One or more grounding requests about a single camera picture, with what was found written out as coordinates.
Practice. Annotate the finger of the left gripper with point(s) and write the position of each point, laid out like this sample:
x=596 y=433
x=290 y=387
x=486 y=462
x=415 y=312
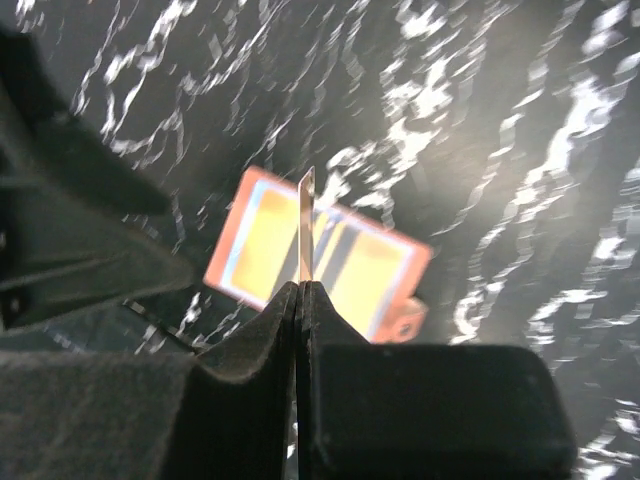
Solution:
x=65 y=246

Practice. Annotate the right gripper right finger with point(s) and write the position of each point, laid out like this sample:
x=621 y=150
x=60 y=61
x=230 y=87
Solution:
x=422 y=411

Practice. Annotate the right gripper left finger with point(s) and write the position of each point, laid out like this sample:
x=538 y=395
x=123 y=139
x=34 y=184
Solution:
x=220 y=415

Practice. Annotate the pink leather card holder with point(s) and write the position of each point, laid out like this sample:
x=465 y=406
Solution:
x=406 y=313

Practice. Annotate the thin card edge-on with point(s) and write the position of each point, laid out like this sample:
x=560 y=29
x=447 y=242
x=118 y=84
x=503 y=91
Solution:
x=306 y=193

